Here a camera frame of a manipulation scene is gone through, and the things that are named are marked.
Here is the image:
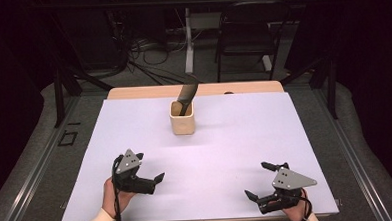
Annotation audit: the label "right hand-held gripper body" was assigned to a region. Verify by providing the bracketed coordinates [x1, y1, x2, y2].
[254, 160, 320, 216]

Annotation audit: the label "black chair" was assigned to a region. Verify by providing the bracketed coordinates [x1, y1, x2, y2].
[211, 0, 295, 85]

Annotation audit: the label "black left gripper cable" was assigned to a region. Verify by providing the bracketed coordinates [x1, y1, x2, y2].
[110, 154, 128, 221]

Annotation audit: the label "person's right hand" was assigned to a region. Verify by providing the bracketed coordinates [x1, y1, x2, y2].
[281, 189, 313, 221]

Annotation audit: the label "dark curtain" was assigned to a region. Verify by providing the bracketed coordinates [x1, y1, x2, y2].
[322, 0, 392, 199]
[0, 0, 61, 207]

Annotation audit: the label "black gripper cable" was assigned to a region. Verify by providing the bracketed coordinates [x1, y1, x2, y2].
[110, 154, 128, 221]
[297, 194, 315, 221]

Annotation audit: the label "aluminium floor rail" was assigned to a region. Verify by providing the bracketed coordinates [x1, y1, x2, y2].
[312, 84, 392, 221]
[0, 95, 87, 221]

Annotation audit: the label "dark spatula utensil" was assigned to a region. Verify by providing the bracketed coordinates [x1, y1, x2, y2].
[175, 73, 201, 117]

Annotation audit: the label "person's left hand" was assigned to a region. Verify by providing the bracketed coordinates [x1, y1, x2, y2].
[100, 175, 138, 220]

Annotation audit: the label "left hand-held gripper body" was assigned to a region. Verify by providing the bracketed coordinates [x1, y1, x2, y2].
[112, 146, 157, 197]

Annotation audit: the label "black floor cables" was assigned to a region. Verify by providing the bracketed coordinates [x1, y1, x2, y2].
[111, 7, 191, 89]

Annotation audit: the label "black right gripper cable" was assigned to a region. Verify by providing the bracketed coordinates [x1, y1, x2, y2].
[297, 194, 315, 221]

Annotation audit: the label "white table mat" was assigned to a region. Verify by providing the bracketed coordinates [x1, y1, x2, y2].
[54, 88, 341, 221]

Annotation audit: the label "black metal stand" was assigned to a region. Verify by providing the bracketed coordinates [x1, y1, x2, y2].
[51, 64, 117, 130]
[277, 54, 340, 123]

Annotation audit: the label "cream square ceramic holder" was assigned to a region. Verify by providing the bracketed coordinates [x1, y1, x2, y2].
[169, 100, 197, 137]

